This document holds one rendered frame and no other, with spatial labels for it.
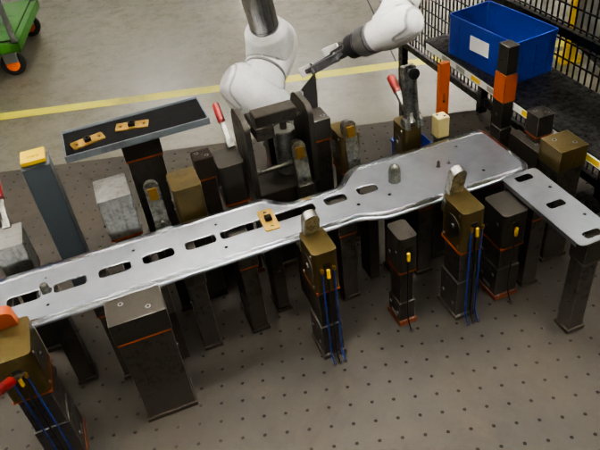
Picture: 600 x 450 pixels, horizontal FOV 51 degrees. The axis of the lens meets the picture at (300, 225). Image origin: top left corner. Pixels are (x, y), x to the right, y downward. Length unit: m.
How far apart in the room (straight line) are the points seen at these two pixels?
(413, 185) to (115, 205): 0.73
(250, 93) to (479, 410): 1.22
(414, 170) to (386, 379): 0.53
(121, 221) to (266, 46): 0.90
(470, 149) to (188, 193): 0.75
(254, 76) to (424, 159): 0.72
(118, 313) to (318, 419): 0.51
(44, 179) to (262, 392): 0.76
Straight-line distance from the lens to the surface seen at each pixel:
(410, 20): 1.80
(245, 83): 2.14
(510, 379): 1.59
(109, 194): 1.57
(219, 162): 1.63
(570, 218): 1.55
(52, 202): 1.76
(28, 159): 1.71
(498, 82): 1.89
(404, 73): 1.69
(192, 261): 1.47
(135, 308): 1.36
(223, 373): 1.62
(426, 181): 1.63
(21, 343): 1.35
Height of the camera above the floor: 1.95
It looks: 39 degrees down
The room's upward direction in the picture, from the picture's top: 8 degrees counter-clockwise
